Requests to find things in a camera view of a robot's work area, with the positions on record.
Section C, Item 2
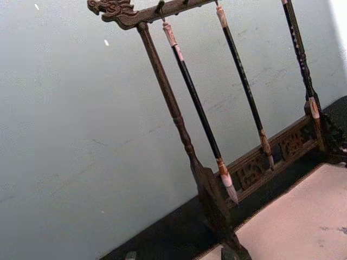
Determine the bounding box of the black table cloth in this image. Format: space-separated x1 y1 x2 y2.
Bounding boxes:
99 94 347 260

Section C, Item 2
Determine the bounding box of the dark carved wooden brush rack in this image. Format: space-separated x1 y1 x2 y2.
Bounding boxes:
87 0 347 260

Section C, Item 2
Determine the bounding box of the black calligraphy brush, dark tip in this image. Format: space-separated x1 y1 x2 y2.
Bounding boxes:
215 3 275 172

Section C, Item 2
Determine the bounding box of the pale felt writing mat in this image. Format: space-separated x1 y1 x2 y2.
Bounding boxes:
232 161 347 260

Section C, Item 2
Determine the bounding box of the black speckled calligraphy brush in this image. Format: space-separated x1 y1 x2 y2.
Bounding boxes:
281 0 324 141

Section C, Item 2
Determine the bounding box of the black calligraphy brush, pale ferrule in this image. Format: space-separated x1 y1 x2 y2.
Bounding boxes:
162 21 240 206

